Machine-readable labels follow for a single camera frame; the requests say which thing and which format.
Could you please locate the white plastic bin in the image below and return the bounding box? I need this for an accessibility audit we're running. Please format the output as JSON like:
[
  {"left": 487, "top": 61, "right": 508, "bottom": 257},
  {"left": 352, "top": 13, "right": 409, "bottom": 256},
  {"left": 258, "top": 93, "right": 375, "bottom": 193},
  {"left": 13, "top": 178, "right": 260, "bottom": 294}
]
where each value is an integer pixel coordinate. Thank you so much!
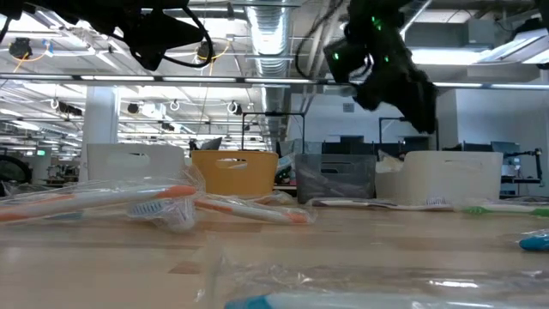
[
  {"left": 375, "top": 149, "right": 504, "bottom": 206},
  {"left": 85, "top": 143, "right": 186, "bottom": 194}
]

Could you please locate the blue white toothbrush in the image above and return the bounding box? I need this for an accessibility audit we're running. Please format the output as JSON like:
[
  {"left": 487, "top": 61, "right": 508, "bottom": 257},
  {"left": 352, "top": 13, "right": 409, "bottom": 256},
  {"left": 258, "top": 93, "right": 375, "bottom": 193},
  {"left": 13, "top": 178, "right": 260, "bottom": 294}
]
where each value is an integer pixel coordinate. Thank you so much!
[
  {"left": 220, "top": 290, "right": 549, "bottom": 309},
  {"left": 274, "top": 153, "right": 298, "bottom": 184},
  {"left": 126, "top": 197, "right": 166, "bottom": 218},
  {"left": 516, "top": 229, "right": 549, "bottom": 253}
]

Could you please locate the black cord reel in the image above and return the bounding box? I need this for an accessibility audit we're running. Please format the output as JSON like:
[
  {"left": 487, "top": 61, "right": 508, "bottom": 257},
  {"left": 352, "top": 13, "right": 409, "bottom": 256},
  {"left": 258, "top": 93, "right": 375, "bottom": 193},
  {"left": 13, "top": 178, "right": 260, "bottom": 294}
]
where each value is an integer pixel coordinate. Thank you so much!
[
  {"left": 8, "top": 37, "right": 34, "bottom": 60},
  {"left": 196, "top": 40, "right": 218, "bottom": 64}
]

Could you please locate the ceiling light panel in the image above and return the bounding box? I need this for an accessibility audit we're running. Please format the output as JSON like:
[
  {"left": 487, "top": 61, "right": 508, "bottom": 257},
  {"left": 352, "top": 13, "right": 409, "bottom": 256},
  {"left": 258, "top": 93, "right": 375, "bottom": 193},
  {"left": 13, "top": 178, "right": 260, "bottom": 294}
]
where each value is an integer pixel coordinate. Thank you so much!
[{"left": 409, "top": 45, "right": 492, "bottom": 66}]

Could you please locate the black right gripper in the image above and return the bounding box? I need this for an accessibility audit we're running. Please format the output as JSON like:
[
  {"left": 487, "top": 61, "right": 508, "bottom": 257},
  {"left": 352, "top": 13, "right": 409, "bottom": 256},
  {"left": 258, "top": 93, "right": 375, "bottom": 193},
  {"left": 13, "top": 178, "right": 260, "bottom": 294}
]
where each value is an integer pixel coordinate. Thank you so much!
[{"left": 349, "top": 15, "right": 439, "bottom": 135}]

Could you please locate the green white wrapped toothbrush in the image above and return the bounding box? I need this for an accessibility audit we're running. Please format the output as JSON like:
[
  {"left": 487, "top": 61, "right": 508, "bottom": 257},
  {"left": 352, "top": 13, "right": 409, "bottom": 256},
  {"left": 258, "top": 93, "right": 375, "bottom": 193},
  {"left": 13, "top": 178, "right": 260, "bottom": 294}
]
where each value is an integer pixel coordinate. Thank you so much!
[{"left": 461, "top": 203, "right": 549, "bottom": 219}]

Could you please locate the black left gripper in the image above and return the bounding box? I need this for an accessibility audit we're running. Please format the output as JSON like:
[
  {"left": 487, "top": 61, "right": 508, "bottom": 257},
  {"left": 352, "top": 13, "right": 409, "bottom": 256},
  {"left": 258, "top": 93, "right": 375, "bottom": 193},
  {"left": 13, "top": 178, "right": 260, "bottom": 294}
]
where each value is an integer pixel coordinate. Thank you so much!
[{"left": 122, "top": 7, "right": 206, "bottom": 72}]

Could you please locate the grey translucent plastic bin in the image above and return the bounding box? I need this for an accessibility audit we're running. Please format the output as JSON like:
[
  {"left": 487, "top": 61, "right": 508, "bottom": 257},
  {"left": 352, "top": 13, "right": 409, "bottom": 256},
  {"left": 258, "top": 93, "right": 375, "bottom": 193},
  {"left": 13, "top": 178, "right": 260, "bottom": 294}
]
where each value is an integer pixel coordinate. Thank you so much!
[{"left": 294, "top": 153, "right": 378, "bottom": 205}]

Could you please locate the purple white toothbrush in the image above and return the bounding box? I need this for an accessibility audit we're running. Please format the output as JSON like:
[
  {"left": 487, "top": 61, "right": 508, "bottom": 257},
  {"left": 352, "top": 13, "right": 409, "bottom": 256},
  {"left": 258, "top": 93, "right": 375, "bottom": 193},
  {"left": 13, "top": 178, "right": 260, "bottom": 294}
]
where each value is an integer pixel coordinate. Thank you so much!
[
  {"left": 307, "top": 196, "right": 455, "bottom": 213},
  {"left": 299, "top": 165, "right": 374, "bottom": 197},
  {"left": 162, "top": 197, "right": 199, "bottom": 233}
]

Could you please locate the computer monitor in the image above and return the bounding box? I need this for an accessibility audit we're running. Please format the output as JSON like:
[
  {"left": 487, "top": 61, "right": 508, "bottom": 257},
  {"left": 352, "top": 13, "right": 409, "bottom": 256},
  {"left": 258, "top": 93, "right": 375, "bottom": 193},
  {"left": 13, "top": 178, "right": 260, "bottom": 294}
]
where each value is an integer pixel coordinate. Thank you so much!
[{"left": 490, "top": 140, "right": 522, "bottom": 178}]

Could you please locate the smooth silver ceiling duct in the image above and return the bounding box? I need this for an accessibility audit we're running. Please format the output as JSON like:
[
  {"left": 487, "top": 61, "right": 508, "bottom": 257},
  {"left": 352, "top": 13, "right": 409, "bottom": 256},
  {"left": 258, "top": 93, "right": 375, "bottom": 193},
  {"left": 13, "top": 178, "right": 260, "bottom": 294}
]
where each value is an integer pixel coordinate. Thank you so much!
[{"left": 342, "top": 0, "right": 433, "bottom": 94}]

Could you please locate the LED light bar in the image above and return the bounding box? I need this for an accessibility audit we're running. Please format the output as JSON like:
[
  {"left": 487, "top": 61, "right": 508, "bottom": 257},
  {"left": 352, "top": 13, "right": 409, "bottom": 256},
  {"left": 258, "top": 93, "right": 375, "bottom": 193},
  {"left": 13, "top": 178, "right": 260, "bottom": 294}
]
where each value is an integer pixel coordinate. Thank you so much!
[{"left": 0, "top": 72, "right": 549, "bottom": 90}]

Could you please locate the white column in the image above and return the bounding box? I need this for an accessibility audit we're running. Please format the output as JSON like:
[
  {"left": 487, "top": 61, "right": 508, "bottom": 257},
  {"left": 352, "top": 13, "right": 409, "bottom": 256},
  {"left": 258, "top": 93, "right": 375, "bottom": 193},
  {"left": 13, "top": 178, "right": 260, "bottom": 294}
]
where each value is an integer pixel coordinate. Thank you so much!
[{"left": 80, "top": 85, "right": 122, "bottom": 181}]

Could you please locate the black round hoop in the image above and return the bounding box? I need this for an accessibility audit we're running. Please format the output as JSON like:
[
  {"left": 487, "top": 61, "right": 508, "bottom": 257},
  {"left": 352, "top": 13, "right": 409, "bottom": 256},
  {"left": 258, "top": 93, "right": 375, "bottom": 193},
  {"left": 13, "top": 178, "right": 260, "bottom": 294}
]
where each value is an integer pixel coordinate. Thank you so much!
[{"left": 0, "top": 154, "right": 33, "bottom": 185}]

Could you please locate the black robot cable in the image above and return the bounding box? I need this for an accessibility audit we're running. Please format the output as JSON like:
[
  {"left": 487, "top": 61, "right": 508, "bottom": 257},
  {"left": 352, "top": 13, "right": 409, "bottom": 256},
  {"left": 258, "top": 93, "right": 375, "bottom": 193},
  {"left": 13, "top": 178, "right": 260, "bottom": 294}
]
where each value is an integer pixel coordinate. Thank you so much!
[
  {"left": 293, "top": 0, "right": 344, "bottom": 81},
  {"left": 161, "top": 3, "right": 214, "bottom": 70}
]

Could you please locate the corrugated silver ceiling duct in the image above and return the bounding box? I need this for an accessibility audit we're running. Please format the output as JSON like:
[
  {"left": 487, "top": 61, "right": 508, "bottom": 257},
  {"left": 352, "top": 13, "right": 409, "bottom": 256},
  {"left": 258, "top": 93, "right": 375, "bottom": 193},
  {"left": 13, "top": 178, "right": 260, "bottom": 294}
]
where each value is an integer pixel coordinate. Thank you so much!
[{"left": 244, "top": 0, "right": 298, "bottom": 149}]

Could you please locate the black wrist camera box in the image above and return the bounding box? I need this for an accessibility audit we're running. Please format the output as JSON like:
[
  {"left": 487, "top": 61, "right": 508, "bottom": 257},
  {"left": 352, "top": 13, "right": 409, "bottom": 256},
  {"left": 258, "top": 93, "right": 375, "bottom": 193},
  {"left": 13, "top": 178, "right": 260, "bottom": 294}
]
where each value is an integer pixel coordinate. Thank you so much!
[{"left": 323, "top": 37, "right": 371, "bottom": 85}]

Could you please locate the grey tilted monitor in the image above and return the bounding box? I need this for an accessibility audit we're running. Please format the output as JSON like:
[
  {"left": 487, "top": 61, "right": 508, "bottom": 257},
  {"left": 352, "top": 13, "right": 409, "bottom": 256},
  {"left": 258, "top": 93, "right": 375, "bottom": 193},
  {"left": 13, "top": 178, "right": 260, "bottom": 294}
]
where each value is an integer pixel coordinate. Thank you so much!
[{"left": 199, "top": 136, "right": 224, "bottom": 151}]

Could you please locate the yellow plastic bin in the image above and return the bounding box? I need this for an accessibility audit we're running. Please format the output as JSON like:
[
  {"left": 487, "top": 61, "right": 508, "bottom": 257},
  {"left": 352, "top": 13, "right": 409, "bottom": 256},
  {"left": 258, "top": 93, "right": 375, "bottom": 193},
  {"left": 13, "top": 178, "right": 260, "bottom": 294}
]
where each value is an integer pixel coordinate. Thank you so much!
[{"left": 190, "top": 149, "right": 280, "bottom": 197}]

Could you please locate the black station frame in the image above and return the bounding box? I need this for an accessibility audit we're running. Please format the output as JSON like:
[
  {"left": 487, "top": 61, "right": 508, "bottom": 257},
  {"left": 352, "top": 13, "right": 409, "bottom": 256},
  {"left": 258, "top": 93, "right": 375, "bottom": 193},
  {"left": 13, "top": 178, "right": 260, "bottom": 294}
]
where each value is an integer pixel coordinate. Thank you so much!
[
  {"left": 378, "top": 115, "right": 440, "bottom": 152},
  {"left": 241, "top": 111, "right": 306, "bottom": 152}
]

